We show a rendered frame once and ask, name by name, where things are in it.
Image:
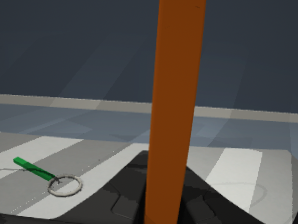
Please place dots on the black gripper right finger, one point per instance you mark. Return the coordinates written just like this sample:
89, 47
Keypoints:
201, 204

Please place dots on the orange handle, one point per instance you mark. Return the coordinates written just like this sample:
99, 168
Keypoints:
178, 58

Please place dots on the green-handled metal loop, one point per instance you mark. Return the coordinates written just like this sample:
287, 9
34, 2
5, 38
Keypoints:
46, 176

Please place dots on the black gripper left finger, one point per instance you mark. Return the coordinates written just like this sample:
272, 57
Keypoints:
120, 201

